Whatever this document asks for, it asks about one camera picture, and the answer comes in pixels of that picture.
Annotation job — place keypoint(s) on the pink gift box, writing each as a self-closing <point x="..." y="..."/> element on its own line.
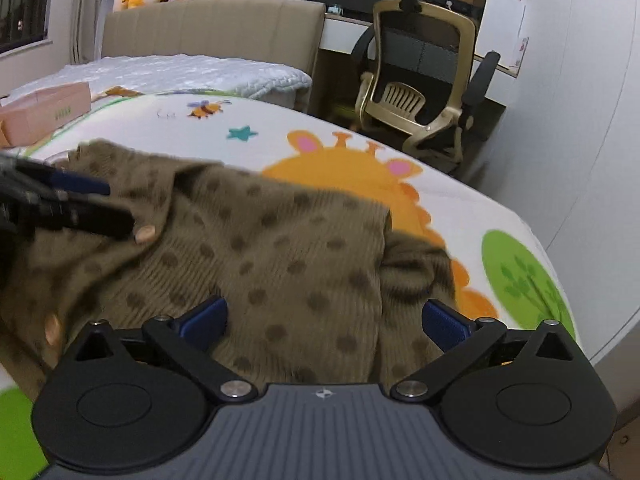
<point x="40" y="110"/>

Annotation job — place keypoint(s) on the small pale desk toy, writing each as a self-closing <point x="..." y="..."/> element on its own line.
<point x="335" y="9"/>

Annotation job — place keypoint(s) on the white curtain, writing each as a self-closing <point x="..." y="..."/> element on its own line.
<point x="85" y="10"/>

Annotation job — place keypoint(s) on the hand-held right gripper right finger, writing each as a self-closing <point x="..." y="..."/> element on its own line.
<point x="445" y="322"/>

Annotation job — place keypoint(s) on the white quilted bed cover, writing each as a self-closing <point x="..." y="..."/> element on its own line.
<point x="175" y="72"/>

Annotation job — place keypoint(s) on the beige and black office chair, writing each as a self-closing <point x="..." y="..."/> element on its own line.
<point x="420" y="55"/>

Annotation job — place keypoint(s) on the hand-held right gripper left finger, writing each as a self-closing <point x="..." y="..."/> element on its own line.
<point x="205" y="322"/>

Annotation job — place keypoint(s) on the beige padded headboard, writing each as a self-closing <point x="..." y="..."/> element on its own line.
<point x="225" y="25"/>

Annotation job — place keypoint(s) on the white computer case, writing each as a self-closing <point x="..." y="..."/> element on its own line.
<point x="500" y="25"/>

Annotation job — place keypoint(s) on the white desk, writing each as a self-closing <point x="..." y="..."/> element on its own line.
<point x="345" y="30"/>

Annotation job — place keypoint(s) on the cartoon animal printed blanket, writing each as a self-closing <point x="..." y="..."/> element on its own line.
<point x="450" y="200"/>

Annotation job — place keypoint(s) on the dark window with railing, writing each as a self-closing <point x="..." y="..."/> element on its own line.
<point x="22" y="15"/>

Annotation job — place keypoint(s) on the brown polka dot sweater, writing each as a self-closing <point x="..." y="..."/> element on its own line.
<point x="280" y="260"/>

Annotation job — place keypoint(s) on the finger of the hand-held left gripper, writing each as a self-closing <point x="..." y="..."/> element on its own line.
<point x="82" y="183"/>
<point x="95" y="220"/>

